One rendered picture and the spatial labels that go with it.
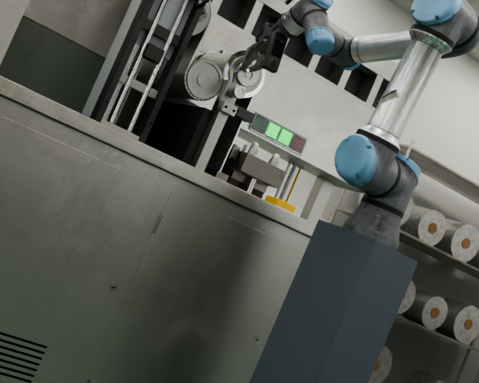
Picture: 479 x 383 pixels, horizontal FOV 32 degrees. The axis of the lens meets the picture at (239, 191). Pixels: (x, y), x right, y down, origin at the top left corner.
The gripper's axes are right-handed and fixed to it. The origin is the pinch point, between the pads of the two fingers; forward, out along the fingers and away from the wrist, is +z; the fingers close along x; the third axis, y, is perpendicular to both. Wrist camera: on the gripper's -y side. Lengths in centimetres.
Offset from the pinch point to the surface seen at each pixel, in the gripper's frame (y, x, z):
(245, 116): -8.8, -6.8, 9.5
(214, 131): -16.9, 1.9, 13.5
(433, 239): 148, -304, 166
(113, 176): -50, 35, 13
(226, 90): -6.4, 3.4, 6.0
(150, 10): -3.8, 37.9, -4.5
